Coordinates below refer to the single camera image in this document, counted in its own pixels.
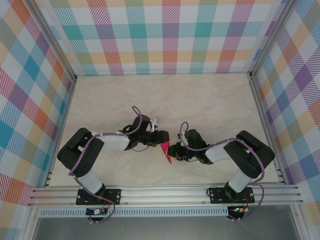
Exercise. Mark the pink paper sheet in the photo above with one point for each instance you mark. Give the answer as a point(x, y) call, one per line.
point(164, 148)

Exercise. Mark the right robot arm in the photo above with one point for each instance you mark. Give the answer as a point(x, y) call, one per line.
point(250, 155)

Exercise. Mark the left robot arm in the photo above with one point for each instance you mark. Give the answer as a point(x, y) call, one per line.
point(82, 155)

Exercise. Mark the circuit board with green light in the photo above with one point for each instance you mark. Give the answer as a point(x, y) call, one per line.
point(237, 209)

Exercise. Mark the small circuit board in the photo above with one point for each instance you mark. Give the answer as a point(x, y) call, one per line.
point(96, 212)

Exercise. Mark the aluminium front rail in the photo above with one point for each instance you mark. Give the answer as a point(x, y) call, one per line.
point(162, 195)

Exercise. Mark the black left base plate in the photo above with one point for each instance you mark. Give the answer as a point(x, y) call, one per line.
point(113, 196)

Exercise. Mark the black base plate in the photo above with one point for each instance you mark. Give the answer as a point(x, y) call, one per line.
point(247, 195)
point(113, 196)

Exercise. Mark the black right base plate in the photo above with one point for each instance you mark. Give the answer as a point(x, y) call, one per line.
point(247, 195)

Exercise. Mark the aluminium side rail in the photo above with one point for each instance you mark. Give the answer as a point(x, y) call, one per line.
point(266, 130)
point(62, 130)

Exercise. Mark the aluminium corner post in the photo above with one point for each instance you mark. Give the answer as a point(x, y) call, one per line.
point(272, 37)
point(55, 42)

